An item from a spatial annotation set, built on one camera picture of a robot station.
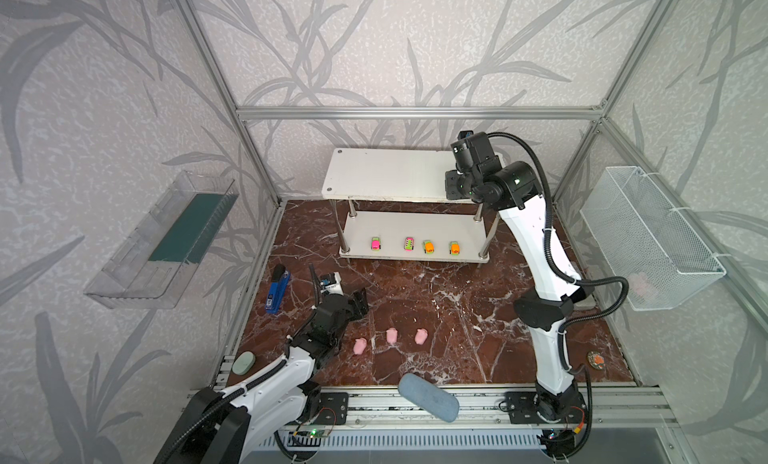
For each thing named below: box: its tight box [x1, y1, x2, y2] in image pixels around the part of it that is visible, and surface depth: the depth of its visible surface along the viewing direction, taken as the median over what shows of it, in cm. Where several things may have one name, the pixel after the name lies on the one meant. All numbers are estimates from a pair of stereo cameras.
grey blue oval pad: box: [398, 373, 460, 423], surface depth 75 cm
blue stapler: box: [265, 263, 291, 314], surface depth 94 cm
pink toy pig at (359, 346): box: [353, 338, 367, 355], surface depth 84 cm
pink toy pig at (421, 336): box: [414, 328, 428, 345], surface depth 86 cm
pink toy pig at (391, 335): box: [386, 327, 398, 344], surface depth 86 cm
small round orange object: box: [587, 351, 606, 369], surface depth 82 cm
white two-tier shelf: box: [321, 148, 500, 262], surface depth 98 cm
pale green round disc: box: [231, 351, 256, 376], surface depth 82 cm
